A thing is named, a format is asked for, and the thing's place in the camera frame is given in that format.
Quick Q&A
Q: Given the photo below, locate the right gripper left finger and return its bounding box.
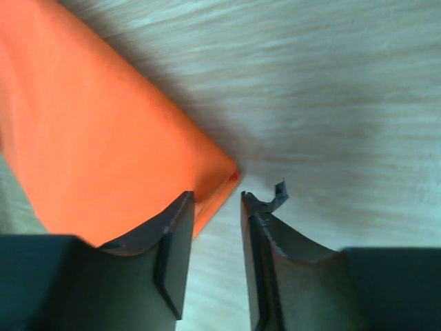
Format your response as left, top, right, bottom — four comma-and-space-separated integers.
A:
1, 191, 194, 330

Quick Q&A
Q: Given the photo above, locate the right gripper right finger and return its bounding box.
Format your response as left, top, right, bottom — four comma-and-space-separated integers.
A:
241, 182, 440, 330

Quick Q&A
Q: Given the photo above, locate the orange t shirt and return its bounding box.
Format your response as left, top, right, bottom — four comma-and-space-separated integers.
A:
1, 1, 239, 246

